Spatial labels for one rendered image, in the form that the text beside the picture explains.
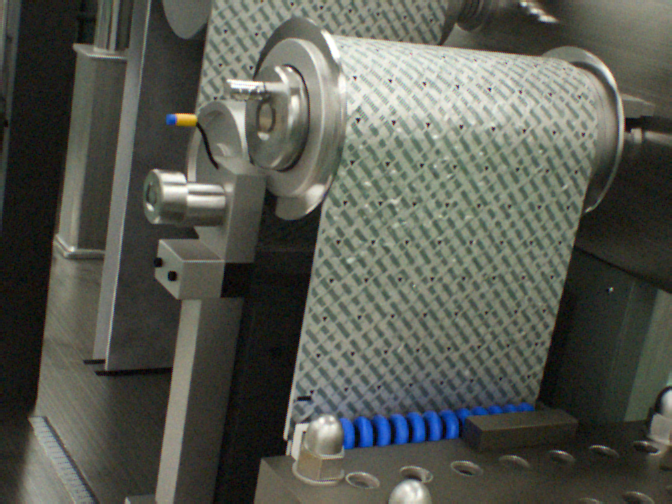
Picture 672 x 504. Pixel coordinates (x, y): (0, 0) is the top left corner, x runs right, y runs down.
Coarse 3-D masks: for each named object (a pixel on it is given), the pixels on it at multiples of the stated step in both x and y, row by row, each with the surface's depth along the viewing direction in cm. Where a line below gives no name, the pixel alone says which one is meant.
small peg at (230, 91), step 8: (232, 80) 84; (240, 80) 85; (224, 88) 85; (232, 88) 84; (240, 88) 84; (248, 88) 85; (256, 88) 85; (232, 96) 84; (240, 96) 84; (248, 96) 85; (256, 96) 85
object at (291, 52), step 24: (288, 48) 85; (312, 48) 83; (312, 72) 82; (312, 96) 82; (312, 120) 82; (600, 120) 94; (312, 144) 82; (600, 144) 94; (312, 168) 82; (288, 192) 85
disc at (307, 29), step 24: (288, 24) 86; (312, 24) 83; (264, 48) 90; (336, 48) 81; (336, 72) 80; (336, 96) 80; (336, 120) 80; (336, 144) 80; (336, 168) 81; (312, 192) 83; (288, 216) 86
